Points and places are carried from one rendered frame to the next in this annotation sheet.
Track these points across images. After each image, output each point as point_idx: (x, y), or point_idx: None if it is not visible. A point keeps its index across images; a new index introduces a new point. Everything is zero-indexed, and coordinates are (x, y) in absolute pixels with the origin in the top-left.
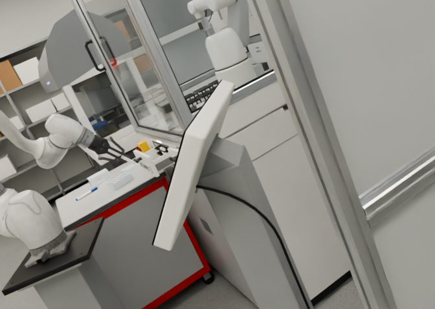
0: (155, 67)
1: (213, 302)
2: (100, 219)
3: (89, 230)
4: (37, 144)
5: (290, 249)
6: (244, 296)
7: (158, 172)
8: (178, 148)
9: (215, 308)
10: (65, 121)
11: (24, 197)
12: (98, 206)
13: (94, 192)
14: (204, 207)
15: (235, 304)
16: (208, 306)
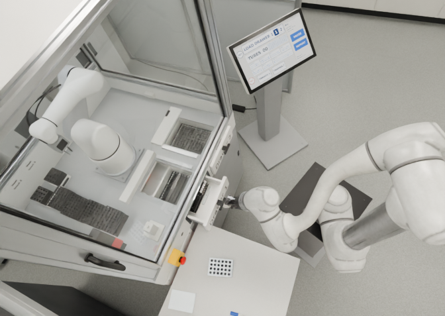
0: (222, 74)
1: (238, 233)
2: (282, 203)
3: (295, 197)
4: (293, 216)
5: None
6: (226, 214)
7: (202, 224)
8: (218, 146)
9: (242, 227)
10: (261, 186)
11: None
12: (263, 248)
13: (238, 309)
14: (223, 174)
15: (234, 215)
16: (241, 234)
